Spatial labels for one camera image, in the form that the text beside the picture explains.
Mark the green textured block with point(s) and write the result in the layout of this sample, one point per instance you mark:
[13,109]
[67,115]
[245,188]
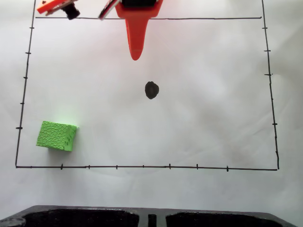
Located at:
[55,137]

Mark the black dot mark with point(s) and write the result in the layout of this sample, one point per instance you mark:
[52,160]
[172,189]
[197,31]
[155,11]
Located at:
[151,90]

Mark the black plastic tray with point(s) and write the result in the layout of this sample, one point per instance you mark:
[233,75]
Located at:
[82,217]

